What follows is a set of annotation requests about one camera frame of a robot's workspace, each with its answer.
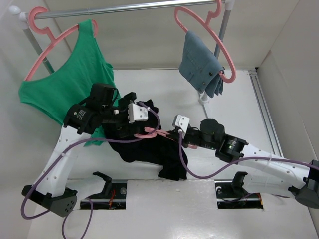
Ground pink hanger with tank top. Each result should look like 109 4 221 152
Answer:
24 6 99 82

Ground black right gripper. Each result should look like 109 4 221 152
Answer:
166 127 217 150

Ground green tank top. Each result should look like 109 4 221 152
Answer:
18 19 122 148

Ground aluminium rail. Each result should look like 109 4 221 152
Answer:
248 70 284 156

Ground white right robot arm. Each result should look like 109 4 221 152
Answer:
176 117 319 209

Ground pink hanger with shorts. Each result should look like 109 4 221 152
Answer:
174 0 237 84

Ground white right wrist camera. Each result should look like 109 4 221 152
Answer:
172 115 190 138

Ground grey clothes rack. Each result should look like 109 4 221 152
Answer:
8 0 236 120

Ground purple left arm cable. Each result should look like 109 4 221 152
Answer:
20 100 161 239

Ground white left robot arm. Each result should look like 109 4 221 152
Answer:
20 83 151 220

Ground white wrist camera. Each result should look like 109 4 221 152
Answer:
128 103 149 124
172 115 190 138

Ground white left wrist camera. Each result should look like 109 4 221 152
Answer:
128 103 149 124

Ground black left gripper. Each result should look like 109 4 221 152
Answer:
102 94 140 136

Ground black t shirt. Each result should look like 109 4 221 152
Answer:
102 99 187 181

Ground blue denim shorts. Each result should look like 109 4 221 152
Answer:
178 31 224 98

